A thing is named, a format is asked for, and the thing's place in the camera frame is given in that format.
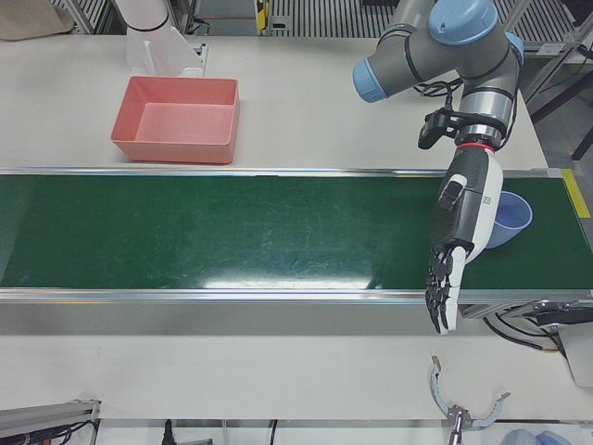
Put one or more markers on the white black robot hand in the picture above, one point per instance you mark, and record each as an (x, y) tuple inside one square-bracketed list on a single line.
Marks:
[(472, 208)]

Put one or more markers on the light blue plastic cup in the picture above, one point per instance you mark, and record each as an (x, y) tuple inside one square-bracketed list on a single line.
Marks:
[(512, 218)]

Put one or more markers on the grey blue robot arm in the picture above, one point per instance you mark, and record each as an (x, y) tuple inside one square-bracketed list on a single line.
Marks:
[(463, 60)]

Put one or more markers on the grey equipment box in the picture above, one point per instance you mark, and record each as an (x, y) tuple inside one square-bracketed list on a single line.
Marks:
[(579, 357)]

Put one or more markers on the pink plastic box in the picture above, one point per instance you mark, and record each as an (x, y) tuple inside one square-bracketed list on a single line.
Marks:
[(180, 125)]

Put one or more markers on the green conveyor belt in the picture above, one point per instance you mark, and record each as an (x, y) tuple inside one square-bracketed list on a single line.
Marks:
[(231, 232)]

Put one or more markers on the yellow black safety marker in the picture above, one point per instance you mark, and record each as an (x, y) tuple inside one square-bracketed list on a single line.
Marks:
[(262, 14)]

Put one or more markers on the white cylindrical column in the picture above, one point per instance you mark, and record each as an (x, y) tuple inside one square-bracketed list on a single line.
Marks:
[(141, 11)]

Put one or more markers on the beige fabric cover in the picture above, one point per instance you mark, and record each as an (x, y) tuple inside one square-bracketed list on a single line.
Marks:
[(28, 18)]

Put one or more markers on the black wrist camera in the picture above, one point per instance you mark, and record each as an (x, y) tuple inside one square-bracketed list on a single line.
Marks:
[(431, 130)]

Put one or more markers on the metal claw bracket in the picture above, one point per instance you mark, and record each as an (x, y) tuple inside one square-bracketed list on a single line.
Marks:
[(435, 385)]

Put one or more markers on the white mounting bracket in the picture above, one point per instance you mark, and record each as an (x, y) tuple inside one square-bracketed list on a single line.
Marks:
[(162, 51)]

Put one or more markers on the aluminium frame profile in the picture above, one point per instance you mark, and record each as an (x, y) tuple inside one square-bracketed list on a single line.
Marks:
[(46, 410)]

